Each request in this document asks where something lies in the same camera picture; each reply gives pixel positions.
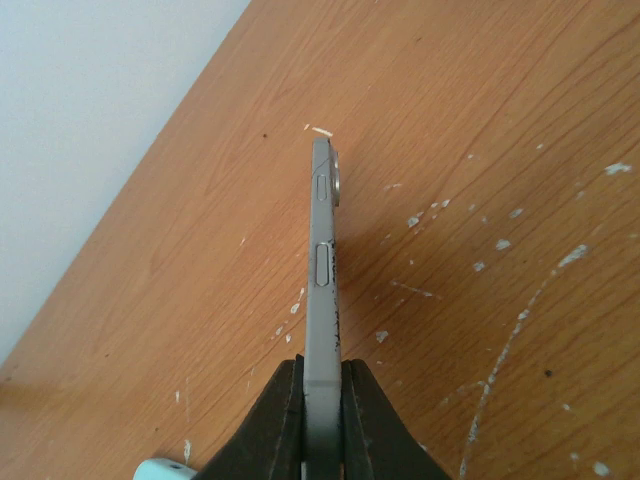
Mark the silver edged smartphone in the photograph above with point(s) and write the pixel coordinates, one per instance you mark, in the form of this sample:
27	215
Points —
322	455

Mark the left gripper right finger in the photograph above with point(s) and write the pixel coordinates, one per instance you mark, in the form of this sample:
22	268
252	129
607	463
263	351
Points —
376	443

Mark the light blue phone case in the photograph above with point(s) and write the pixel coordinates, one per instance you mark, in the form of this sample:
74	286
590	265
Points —
163	469

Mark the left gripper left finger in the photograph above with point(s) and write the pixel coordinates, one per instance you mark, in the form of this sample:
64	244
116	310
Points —
268	443

